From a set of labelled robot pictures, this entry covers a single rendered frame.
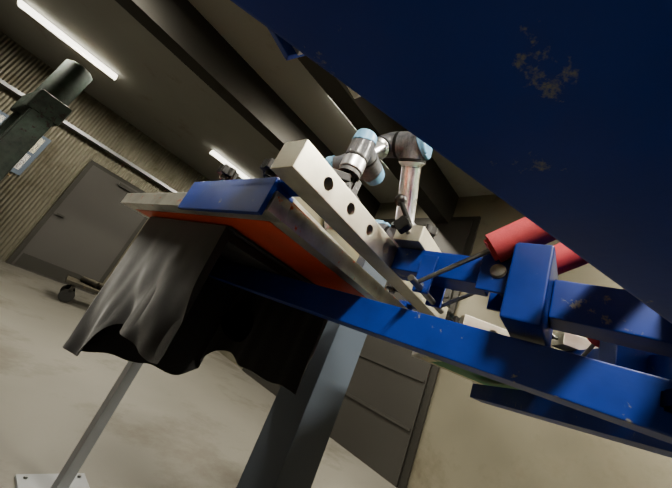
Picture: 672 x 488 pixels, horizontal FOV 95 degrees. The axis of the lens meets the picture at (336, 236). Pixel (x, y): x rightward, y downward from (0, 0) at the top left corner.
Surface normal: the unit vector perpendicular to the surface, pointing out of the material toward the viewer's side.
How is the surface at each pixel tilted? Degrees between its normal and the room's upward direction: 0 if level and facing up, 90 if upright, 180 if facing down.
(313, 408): 90
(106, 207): 90
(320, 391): 90
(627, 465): 90
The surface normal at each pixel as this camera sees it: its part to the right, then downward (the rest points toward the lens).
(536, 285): -0.53, -0.51
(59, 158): 0.67, 0.02
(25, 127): 0.82, 0.13
